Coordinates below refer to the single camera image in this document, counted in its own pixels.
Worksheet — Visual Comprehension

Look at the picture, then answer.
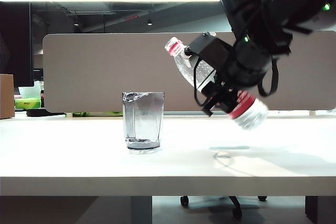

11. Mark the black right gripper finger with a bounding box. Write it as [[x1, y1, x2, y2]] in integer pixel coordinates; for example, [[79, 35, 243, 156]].
[[201, 102, 214, 118]]

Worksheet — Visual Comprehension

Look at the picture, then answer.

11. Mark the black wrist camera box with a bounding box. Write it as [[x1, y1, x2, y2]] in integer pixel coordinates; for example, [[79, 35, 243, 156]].
[[188, 31, 233, 71]]

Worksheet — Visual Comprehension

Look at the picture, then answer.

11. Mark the white tissue sheet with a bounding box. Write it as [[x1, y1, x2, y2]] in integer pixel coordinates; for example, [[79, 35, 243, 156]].
[[19, 80, 41, 99]]

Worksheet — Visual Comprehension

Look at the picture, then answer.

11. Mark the thin black camera cable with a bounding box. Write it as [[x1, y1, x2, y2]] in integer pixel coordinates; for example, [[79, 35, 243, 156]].
[[193, 55, 208, 106]]

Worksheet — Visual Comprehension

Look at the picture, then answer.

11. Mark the brown desk partition panel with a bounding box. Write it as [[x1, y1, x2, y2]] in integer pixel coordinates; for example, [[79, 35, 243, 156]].
[[43, 31, 336, 114]]

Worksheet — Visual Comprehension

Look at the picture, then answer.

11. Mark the green flat package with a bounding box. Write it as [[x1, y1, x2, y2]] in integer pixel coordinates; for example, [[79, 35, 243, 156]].
[[72, 111, 123, 118]]

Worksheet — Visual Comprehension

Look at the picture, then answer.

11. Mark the brown cardboard box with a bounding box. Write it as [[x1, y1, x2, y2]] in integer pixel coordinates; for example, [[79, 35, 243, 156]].
[[0, 73, 16, 120]]

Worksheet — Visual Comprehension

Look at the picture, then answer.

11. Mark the dark computer monitor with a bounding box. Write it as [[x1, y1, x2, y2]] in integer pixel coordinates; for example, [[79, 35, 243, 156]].
[[0, 1, 35, 89]]

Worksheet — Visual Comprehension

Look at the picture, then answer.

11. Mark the grey table leg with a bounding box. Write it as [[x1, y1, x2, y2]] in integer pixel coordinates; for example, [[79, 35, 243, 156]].
[[304, 196, 336, 224], [131, 196, 153, 224]]

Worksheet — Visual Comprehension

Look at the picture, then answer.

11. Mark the clear red-label water bottle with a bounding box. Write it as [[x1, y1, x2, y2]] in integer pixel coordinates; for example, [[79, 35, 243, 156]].
[[164, 37, 269, 131]]

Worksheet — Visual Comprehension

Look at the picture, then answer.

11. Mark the green tissue box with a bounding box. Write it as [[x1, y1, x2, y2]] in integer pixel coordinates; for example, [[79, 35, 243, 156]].
[[15, 98, 42, 110]]

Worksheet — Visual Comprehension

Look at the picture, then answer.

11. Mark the flat black desk object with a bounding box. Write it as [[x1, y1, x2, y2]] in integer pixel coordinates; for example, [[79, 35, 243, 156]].
[[26, 109, 66, 118]]

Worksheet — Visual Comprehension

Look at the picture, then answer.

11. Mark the grey angular glass mug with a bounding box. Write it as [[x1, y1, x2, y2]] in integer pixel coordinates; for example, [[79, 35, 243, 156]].
[[122, 91, 165, 155]]

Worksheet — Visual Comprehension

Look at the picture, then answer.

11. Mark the thick black arm cable loop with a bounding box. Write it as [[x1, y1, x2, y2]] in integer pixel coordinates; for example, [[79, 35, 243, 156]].
[[257, 57, 279, 98]]

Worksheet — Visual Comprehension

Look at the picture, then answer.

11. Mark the black office chair base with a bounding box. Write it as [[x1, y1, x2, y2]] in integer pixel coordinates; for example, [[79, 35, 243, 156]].
[[180, 195, 269, 220]]

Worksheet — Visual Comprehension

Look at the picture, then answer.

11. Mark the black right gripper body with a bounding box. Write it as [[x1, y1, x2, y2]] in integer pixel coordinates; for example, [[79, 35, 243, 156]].
[[202, 82, 240, 114]]

